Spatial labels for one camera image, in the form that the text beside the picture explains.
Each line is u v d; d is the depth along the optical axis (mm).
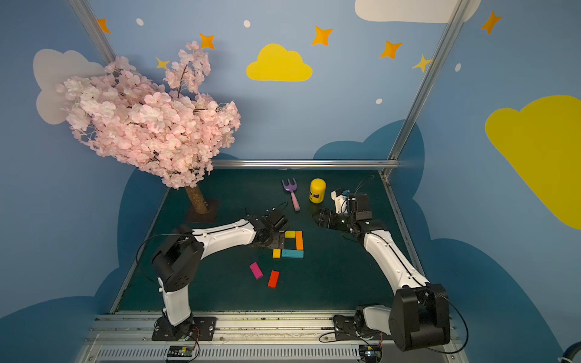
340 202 769
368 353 732
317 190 1030
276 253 905
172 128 637
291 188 1134
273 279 842
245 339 732
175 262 485
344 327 748
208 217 1042
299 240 957
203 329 744
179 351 718
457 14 703
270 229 729
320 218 748
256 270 865
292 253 911
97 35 742
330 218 733
